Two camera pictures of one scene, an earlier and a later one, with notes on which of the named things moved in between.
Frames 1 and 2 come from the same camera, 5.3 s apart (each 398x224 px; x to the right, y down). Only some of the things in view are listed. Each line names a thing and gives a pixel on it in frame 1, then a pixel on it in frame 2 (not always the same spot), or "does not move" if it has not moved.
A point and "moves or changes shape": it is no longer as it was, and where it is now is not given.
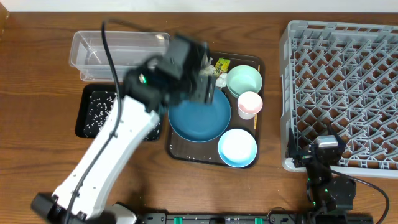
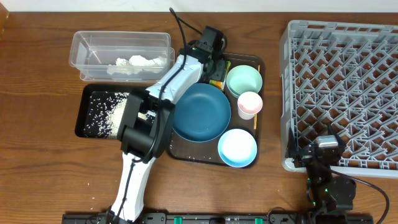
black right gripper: x=305 y=155 does not move
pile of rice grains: x=101 y=104 does not move
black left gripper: x=204 y=91 -> x=220 y=71
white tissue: x=221 y=79 moves or changes shape
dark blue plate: x=196 y=121 does not move
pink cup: x=249 y=104 does not move
